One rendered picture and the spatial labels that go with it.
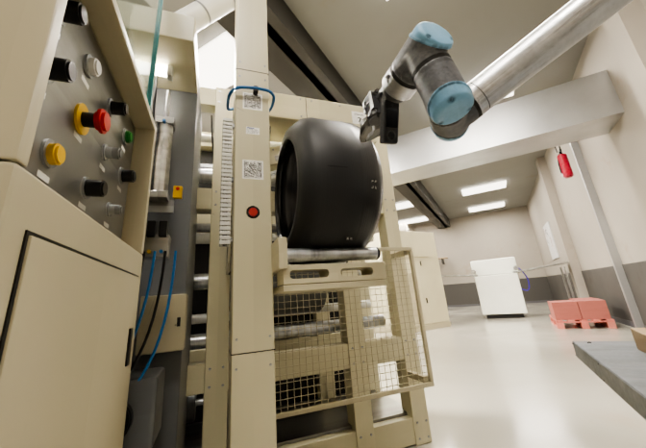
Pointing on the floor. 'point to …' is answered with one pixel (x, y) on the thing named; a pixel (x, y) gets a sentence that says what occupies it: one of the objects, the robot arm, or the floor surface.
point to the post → (251, 231)
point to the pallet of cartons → (573, 311)
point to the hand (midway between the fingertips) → (363, 141)
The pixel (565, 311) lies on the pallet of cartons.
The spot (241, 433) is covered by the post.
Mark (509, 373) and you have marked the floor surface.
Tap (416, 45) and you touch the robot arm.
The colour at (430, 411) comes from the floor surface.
